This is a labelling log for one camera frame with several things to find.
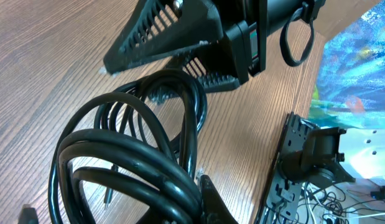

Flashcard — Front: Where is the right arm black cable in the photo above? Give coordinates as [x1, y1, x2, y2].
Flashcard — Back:
[279, 6, 316, 68]

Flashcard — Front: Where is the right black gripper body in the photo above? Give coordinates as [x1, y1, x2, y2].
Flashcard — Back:
[210, 0, 325, 85]

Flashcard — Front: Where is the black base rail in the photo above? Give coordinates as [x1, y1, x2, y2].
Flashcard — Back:
[254, 112, 318, 224]

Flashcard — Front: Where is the cable clutter on floor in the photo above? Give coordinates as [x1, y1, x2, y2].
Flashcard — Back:
[292, 184, 385, 224]

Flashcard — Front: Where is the colourful painted board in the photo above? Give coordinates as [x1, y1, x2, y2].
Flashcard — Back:
[308, 0, 385, 129]

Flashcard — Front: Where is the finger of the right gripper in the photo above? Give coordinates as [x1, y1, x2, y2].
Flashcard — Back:
[164, 46, 241, 93]
[103, 0, 223, 74]

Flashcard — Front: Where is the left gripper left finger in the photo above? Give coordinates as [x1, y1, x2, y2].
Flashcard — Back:
[17, 204, 39, 224]

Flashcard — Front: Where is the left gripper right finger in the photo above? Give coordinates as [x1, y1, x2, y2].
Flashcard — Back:
[199, 175, 238, 224]

